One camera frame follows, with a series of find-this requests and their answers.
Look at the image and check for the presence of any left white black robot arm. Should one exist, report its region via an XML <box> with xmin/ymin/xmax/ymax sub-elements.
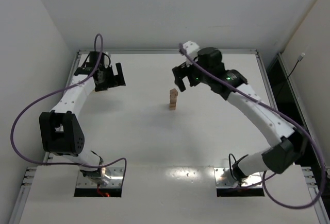
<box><xmin>39</xmin><ymin>51</ymin><xmax>126</xmax><ymax>184</ymax></box>

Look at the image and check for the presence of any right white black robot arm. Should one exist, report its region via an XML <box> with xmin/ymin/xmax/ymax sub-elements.
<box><xmin>172</xmin><ymin>41</ymin><xmax>308</xmax><ymax>182</ymax></box>

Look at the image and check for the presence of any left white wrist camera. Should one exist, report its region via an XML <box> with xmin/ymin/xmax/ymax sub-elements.
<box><xmin>103</xmin><ymin>53</ymin><xmax>111</xmax><ymax>68</ymax></box>

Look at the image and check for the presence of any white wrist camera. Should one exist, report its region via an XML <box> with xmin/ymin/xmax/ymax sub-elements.
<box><xmin>179</xmin><ymin>41</ymin><xmax>200</xmax><ymax>60</ymax></box>
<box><xmin>103</xmin><ymin>53</ymin><xmax>111</xmax><ymax>68</ymax></box>

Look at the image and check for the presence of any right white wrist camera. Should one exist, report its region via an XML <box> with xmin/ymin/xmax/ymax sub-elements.
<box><xmin>179</xmin><ymin>41</ymin><xmax>200</xmax><ymax>60</ymax></box>

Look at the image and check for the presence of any black cable at right base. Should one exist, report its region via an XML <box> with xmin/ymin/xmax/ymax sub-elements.
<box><xmin>228</xmin><ymin>153</ymin><xmax>243</xmax><ymax>182</ymax></box>

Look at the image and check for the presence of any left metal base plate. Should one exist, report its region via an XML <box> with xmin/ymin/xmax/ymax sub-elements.
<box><xmin>76</xmin><ymin>167</ymin><xmax>124</xmax><ymax>189</ymax></box>

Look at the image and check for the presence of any metal base plate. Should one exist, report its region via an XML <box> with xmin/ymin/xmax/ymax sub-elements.
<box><xmin>76</xmin><ymin>167</ymin><xmax>124</xmax><ymax>189</ymax></box>
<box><xmin>214</xmin><ymin>167</ymin><xmax>262</xmax><ymax>189</ymax></box>

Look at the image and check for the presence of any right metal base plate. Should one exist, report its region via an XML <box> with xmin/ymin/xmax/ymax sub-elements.
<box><xmin>214</xmin><ymin>167</ymin><xmax>262</xmax><ymax>189</ymax></box>

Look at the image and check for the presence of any black wall cable white plug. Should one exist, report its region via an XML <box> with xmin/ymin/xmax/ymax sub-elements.
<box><xmin>286</xmin><ymin>53</ymin><xmax>306</xmax><ymax>81</ymax></box>

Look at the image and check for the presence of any red wire under left base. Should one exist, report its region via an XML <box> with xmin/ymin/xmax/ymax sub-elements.
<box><xmin>96</xmin><ymin>185</ymin><xmax>111</xmax><ymax>198</ymax></box>

